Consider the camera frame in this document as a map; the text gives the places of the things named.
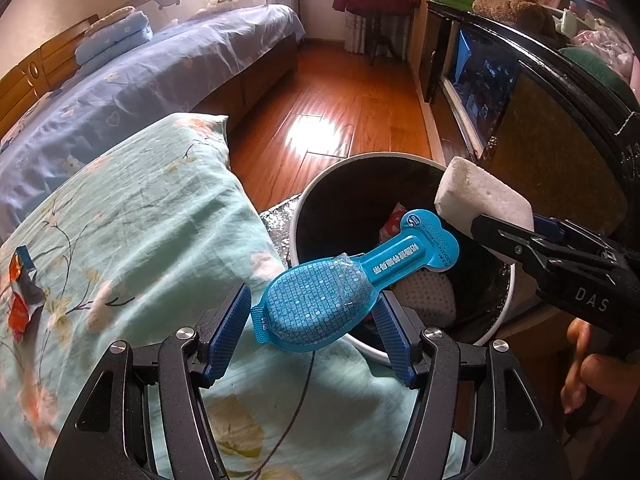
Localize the white foam block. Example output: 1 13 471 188
434 156 536 266

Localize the pink cloth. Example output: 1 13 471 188
572 25 636 76

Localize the wooden headboard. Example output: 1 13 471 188
0 14 100 133

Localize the person's right hand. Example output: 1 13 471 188
560 317 640 416

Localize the blue folded quilt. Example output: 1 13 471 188
75 12 153 66

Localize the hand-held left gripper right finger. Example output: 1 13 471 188
372 292 571 480

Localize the brown plush toy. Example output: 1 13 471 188
472 0 558 36

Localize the silver glitter sheet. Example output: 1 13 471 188
260 197 301 246

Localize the black cabinet with glass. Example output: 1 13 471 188
417 0 640 321

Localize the floral light green pillow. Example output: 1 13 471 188
0 112 471 480

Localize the patterned pillow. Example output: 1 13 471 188
84 6 137 38

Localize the bed with blue sheet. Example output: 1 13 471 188
0 2 307 241

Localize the orange silver snack wrapper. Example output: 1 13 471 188
7 245 46 343

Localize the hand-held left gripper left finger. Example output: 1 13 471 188
45 284 252 480

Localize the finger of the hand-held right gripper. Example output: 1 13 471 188
470 214 556 286
532 214 601 248

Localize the blue spoon-shaped plastic packet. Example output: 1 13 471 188
251 208 461 353

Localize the green cushion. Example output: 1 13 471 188
557 47 633 106

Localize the dark wooden stool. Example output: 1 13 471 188
367 12 401 66

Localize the white trash bin black liner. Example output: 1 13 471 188
287 151 516 363

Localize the red snack wrapper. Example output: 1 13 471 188
380 202 408 241

